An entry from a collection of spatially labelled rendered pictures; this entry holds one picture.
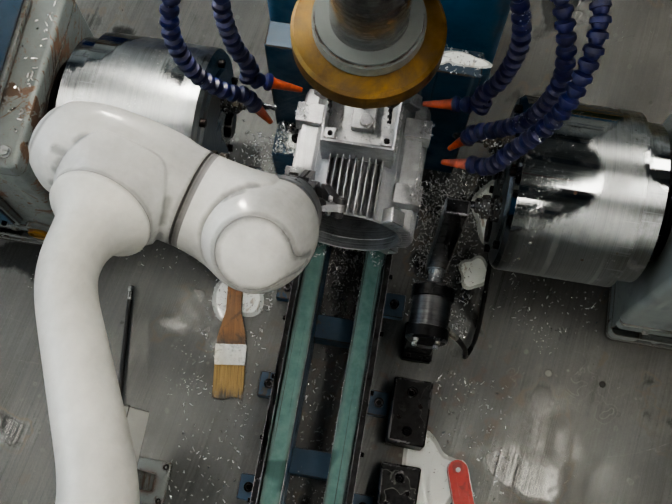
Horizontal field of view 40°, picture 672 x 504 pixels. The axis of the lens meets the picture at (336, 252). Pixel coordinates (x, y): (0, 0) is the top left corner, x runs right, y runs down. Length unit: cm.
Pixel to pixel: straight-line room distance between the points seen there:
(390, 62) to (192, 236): 31
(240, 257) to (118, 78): 50
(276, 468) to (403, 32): 65
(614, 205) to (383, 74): 37
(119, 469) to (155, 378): 79
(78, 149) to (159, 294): 68
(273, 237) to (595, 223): 53
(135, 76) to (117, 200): 44
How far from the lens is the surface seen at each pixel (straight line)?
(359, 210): 123
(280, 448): 134
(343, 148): 123
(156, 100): 124
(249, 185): 86
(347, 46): 103
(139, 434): 123
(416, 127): 130
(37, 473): 153
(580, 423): 151
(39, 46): 133
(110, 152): 87
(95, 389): 75
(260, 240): 82
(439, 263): 127
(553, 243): 123
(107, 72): 128
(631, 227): 124
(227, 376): 148
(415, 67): 105
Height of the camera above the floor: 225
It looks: 73 degrees down
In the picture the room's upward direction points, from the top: 1 degrees counter-clockwise
